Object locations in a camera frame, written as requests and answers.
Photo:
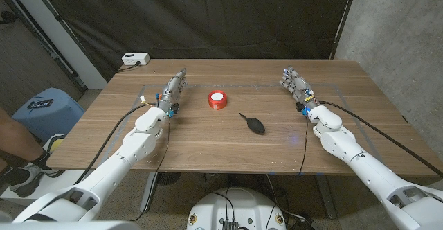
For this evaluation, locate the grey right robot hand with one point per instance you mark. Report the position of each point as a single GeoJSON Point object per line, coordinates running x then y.
{"type": "Point", "coordinates": [299, 86]}

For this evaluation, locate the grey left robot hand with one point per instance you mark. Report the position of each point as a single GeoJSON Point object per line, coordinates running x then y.
{"type": "Point", "coordinates": [173, 91]}

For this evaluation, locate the black rubber air blower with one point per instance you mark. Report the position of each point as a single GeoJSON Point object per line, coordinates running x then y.
{"type": "Point", "coordinates": [256, 125]}

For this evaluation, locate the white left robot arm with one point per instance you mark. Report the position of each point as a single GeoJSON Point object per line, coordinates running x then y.
{"type": "Point", "coordinates": [138, 147]}

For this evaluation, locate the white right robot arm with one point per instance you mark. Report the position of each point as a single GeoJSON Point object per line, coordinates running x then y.
{"type": "Point", "coordinates": [346, 147]}

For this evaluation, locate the red tape roll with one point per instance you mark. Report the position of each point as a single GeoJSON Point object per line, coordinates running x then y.
{"type": "Point", "coordinates": [217, 102]}

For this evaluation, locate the white power strip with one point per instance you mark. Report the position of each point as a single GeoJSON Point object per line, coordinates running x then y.
{"type": "Point", "coordinates": [135, 59]}

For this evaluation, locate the black backdrop stand pole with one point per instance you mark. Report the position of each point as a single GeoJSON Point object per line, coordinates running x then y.
{"type": "Point", "coordinates": [343, 22]}

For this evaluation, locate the black backdrop curtain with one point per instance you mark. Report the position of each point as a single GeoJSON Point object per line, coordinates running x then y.
{"type": "Point", "coordinates": [207, 15]}

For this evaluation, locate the black round floor fan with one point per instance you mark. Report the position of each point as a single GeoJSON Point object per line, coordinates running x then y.
{"type": "Point", "coordinates": [167, 178]}

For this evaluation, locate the grey table leg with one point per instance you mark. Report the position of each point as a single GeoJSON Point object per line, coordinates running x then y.
{"type": "Point", "coordinates": [325, 195]}
{"type": "Point", "coordinates": [149, 192]}

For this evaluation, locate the blue plastic stool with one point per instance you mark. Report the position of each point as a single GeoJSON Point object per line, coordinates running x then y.
{"type": "Point", "coordinates": [59, 119]}

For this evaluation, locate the yellow and white floor object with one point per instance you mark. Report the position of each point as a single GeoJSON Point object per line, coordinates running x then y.
{"type": "Point", "coordinates": [55, 143]}

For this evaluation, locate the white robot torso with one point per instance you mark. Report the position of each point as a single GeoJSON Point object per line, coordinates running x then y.
{"type": "Point", "coordinates": [239, 205]}

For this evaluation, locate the black power adapter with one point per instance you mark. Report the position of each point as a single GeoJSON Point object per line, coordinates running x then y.
{"type": "Point", "coordinates": [304, 224]}

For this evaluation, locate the white floor platform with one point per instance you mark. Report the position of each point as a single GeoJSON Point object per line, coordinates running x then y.
{"type": "Point", "coordinates": [55, 185]}

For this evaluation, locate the person's bare leg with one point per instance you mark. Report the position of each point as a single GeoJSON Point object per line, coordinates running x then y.
{"type": "Point", "coordinates": [17, 140]}

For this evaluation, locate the grey and white shoe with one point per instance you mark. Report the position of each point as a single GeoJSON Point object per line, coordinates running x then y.
{"type": "Point", "coordinates": [27, 178]}

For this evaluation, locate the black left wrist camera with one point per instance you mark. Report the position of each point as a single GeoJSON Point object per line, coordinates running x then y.
{"type": "Point", "coordinates": [174, 108]}

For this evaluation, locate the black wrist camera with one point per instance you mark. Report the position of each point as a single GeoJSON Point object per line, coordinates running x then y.
{"type": "Point", "coordinates": [299, 106]}
{"type": "Point", "coordinates": [174, 108]}

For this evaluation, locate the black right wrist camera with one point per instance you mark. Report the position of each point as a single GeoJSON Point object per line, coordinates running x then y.
{"type": "Point", "coordinates": [299, 106]}

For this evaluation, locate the black wall rail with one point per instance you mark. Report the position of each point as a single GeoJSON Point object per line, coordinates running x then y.
{"type": "Point", "coordinates": [65, 67]}

